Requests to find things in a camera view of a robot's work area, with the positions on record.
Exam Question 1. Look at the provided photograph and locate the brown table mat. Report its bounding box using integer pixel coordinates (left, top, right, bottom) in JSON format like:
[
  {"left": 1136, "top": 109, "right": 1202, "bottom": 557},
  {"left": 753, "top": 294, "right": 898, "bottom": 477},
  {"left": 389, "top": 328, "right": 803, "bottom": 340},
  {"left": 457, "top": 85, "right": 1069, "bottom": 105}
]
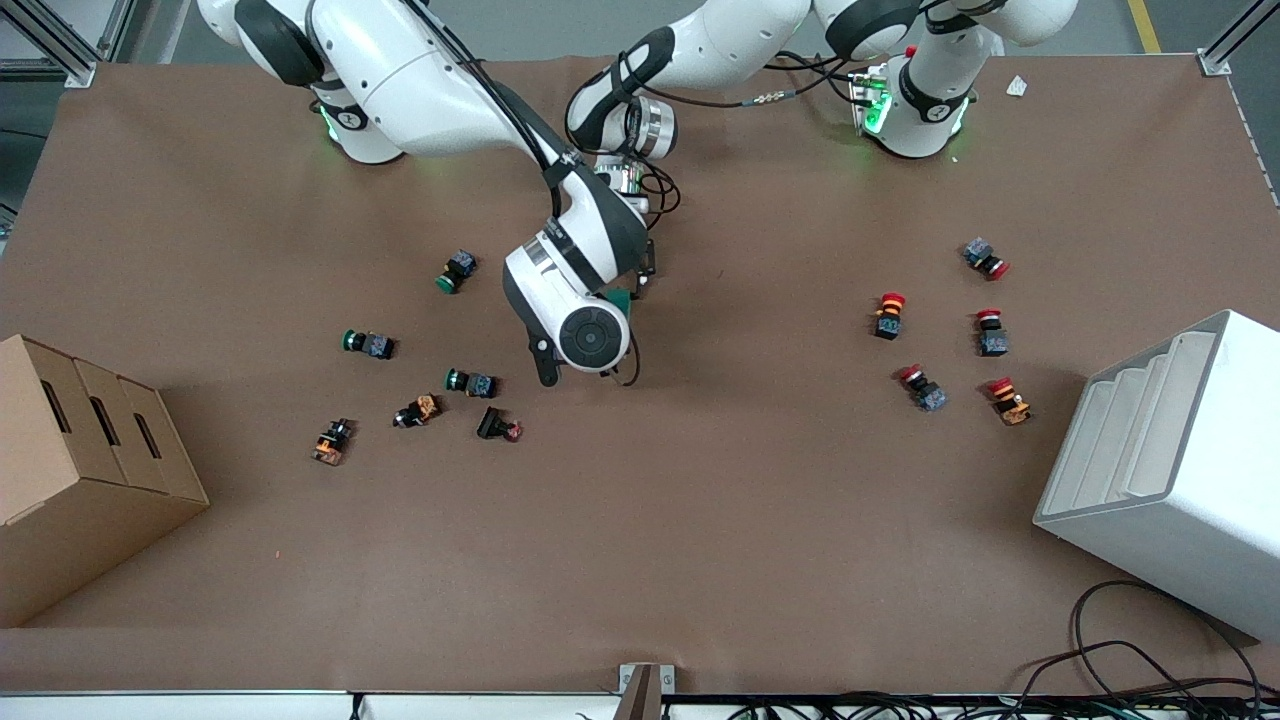
[{"left": 0, "top": 52, "right": 1280, "bottom": 693}]

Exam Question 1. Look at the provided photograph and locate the red button with blue block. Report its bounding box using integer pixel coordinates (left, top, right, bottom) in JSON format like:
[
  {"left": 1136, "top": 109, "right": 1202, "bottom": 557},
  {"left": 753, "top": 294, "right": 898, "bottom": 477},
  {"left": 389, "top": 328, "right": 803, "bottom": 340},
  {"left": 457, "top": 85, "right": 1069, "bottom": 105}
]
[
  {"left": 897, "top": 364, "right": 949, "bottom": 413},
  {"left": 963, "top": 237, "right": 1011, "bottom": 282}
]

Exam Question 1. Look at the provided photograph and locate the red button with orange block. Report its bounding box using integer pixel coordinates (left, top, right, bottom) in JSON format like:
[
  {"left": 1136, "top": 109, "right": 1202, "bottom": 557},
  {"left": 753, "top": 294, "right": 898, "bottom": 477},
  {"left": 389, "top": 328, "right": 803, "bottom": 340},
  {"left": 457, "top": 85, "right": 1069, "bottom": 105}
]
[{"left": 986, "top": 376, "right": 1033, "bottom": 427}]

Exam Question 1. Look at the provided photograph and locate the white stepped rack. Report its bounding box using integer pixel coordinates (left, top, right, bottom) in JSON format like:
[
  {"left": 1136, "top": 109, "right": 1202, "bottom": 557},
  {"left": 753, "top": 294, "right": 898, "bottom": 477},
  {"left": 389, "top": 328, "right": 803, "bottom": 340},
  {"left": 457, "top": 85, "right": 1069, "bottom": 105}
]
[{"left": 1033, "top": 309, "right": 1280, "bottom": 643}]

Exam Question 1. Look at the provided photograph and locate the brown cardboard box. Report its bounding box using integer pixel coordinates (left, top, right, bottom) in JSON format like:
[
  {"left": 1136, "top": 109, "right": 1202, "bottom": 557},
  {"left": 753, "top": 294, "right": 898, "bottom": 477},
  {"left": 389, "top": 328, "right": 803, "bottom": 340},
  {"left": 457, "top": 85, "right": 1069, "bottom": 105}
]
[{"left": 0, "top": 335, "right": 211, "bottom": 629}]

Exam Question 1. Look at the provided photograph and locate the black left arm base cable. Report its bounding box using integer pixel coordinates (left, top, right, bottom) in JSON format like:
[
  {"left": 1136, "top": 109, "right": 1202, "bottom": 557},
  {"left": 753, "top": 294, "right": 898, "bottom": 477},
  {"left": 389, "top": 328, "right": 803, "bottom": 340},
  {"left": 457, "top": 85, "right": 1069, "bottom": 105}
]
[{"left": 765, "top": 50, "right": 871, "bottom": 106}]

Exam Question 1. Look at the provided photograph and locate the grey metal bracket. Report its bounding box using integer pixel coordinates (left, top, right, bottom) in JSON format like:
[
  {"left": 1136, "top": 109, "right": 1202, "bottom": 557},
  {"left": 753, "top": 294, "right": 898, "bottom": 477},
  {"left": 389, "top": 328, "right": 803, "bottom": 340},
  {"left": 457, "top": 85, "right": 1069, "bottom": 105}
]
[{"left": 618, "top": 663, "right": 676, "bottom": 720}]

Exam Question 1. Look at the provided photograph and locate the black cable bundle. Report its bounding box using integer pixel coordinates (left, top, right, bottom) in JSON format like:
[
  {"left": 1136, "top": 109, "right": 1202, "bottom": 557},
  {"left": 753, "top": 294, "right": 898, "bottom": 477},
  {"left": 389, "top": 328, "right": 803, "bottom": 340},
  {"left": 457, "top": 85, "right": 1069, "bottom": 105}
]
[{"left": 690, "top": 690, "right": 1280, "bottom": 720}]

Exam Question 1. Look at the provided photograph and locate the black looped cable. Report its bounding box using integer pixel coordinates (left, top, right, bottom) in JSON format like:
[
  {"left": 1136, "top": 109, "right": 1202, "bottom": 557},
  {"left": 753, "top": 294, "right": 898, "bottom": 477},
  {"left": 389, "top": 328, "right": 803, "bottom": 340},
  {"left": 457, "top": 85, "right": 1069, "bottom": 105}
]
[{"left": 1015, "top": 580, "right": 1263, "bottom": 706}]

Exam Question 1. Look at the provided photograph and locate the aluminium frame profile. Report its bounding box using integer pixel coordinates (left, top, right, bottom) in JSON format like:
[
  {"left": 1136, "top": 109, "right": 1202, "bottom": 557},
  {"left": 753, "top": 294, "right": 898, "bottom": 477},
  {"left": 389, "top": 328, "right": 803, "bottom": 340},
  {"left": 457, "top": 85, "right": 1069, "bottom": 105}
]
[
  {"left": 1198, "top": 0, "right": 1280, "bottom": 77},
  {"left": 0, "top": 0, "right": 136, "bottom": 86}
]

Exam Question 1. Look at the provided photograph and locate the white table edge rail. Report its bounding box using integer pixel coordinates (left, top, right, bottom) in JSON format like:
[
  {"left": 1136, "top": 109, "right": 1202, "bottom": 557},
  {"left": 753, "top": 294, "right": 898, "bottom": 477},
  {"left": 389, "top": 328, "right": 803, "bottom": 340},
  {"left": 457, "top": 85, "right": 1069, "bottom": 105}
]
[{"left": 0, "top": 690, "right": 621, "bottom": 720}]

